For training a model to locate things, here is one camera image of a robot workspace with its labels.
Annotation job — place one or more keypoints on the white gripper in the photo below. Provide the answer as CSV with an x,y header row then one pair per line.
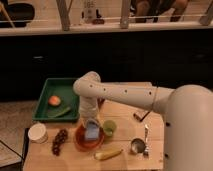
x,y
88,110

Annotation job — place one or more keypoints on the blue sponge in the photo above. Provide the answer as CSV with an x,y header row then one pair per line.
x,y
92,131

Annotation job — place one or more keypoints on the red bowl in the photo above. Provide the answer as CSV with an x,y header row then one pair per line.
x,y
84,145

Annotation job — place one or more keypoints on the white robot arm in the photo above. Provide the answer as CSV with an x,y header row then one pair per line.
x,y
187,113

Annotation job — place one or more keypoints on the green cucumber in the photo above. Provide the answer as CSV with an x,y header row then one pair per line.
x,y
62,112

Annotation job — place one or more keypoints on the green plastic cup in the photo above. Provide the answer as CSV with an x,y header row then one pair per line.
x,y
109,127

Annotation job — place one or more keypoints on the green plastic tray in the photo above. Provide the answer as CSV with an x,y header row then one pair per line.
x,y
63,88

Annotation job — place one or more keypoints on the orange peach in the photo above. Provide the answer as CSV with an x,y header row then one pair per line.
x,y
54,101

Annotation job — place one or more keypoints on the dark grape bunch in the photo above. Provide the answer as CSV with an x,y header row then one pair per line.
x,y
59,139

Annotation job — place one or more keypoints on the brown chocolate bar box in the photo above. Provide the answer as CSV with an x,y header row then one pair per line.
x,y
140,115

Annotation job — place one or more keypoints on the small metal cup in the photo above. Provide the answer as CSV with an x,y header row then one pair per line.
x,y
137,146

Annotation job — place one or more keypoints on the metal spoon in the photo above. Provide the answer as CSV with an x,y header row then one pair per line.
x,y
146,151

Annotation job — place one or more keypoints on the white carton on shelf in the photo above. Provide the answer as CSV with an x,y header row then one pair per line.
x,y
89,10

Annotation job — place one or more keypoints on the seated person legs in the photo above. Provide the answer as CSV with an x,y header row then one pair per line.
x,y
147,9

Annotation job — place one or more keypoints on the black office chair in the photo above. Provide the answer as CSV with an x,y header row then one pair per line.
x,y
20,13

